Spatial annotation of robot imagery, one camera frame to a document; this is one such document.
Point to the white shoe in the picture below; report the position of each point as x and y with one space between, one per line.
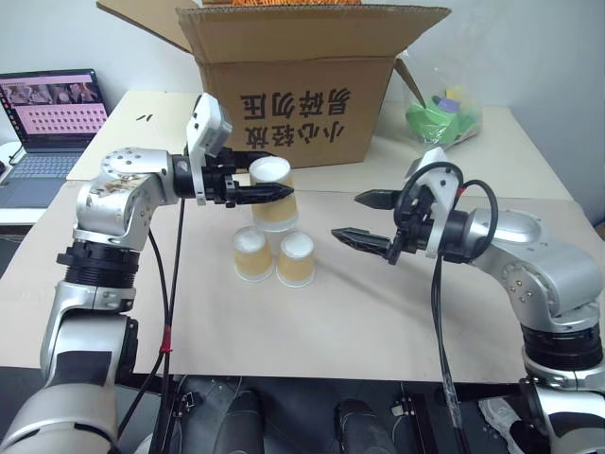
501 418

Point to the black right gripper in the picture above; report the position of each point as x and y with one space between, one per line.
416 227

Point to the yellow paper cup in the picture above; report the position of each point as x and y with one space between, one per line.
274 215
253 257
295 265

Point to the brown cardboard box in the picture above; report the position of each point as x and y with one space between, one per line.
307 109

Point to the clear plastic bag green items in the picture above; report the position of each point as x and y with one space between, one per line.
439 118

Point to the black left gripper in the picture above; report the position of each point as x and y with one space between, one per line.
218 182

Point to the open laptop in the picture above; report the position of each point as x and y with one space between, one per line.
52 123

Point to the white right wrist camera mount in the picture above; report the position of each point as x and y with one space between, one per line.
442 189

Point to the dark rounded shape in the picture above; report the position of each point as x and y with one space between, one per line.
243 421

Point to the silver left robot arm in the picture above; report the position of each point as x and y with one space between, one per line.
118 198

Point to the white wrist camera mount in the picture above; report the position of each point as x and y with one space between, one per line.
442 189
208 125

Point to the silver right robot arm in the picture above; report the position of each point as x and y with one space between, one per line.
543 269

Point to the black table frame bar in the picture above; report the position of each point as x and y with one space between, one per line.
331 384

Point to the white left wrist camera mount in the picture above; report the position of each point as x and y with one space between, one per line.
208 125

